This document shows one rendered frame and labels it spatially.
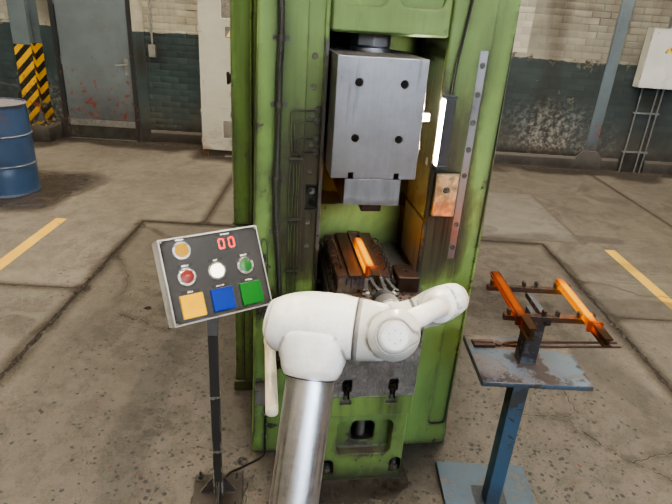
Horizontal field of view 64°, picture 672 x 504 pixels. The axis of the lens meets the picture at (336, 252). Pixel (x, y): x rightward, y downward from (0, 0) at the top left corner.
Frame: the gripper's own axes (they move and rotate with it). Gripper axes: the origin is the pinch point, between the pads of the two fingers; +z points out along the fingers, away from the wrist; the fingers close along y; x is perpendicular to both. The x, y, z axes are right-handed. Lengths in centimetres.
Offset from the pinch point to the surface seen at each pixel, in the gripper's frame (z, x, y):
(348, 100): 6, 61, -13
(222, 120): 547, -59, -91
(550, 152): 553, -87, 376
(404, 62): 6, 73, 4
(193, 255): -10, 13, -62
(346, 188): 5.6, 31.2, -11.6
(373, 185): 5.6, 32.5, -2.2
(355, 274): 6.2, -2.8, -5.6
